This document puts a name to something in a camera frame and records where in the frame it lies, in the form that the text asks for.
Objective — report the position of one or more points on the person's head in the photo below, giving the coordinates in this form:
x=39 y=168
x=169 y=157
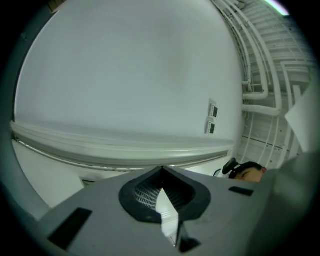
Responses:
x=250 y=173

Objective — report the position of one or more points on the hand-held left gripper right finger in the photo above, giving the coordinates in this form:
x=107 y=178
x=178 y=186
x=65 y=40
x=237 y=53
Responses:
x=220 y=212

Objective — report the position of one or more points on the long ceiling light strip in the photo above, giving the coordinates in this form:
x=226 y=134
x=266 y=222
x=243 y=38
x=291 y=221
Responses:
x=277 y=7

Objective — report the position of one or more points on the white ceiling pipes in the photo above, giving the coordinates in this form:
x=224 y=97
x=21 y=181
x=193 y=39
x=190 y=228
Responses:
x=260 y=110

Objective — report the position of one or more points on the black head-worn camera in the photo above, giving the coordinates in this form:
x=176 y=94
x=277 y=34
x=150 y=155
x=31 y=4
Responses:
x=228 y=166

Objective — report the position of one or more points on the white door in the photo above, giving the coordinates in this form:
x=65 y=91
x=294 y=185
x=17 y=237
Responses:
x=45 y=175

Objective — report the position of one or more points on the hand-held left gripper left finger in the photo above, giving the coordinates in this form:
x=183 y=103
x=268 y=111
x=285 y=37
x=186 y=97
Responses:
x=105 y=212

